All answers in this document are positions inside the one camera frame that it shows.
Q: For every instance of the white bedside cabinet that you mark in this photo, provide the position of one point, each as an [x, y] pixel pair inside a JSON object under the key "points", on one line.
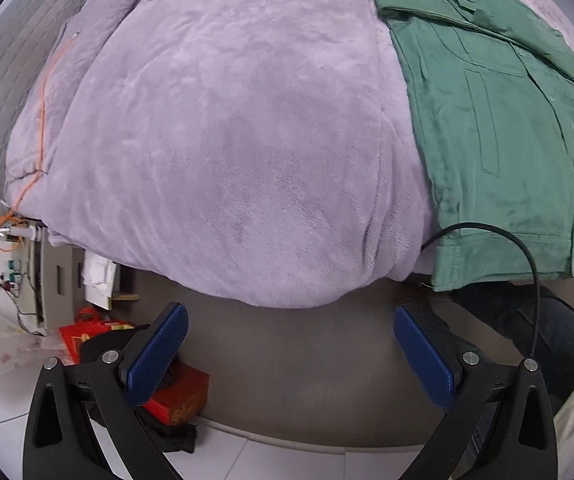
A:
{"points": [[52, 280]]}

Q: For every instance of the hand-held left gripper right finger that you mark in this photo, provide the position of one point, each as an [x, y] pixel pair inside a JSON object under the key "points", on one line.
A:
{"points": [[424, 360]]}

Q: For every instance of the white paper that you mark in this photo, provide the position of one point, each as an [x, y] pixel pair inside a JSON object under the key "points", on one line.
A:
{"points": [[99, 280]]}

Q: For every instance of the person's leg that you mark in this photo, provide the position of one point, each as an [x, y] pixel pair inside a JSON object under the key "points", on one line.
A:
{"points": [[567, 345]]}

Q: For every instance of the brown bed base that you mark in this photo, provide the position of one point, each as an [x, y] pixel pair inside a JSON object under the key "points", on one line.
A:
{"points": [[292, 360]]}

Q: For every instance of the red gift bag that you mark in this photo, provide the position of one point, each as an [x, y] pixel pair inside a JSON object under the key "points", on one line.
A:
{"points": [[82, 335]]}

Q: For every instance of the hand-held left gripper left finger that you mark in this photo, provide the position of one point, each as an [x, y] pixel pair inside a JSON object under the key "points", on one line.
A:
{"points": [[159, 355]]}

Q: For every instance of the green work jacket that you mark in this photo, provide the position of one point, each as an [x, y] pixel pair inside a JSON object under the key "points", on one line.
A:
{"points": [[492, 135]]}

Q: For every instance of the white power strip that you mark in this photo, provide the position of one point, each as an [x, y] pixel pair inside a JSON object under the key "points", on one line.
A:
{"points": [[12, 270]]}

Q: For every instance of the red box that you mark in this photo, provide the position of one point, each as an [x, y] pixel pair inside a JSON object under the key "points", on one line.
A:
{"points": [[182, 395], [177, 437]]}

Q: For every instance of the purple plush blanket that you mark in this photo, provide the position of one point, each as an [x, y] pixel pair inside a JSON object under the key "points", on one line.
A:
{"points": [[242, 135]]}

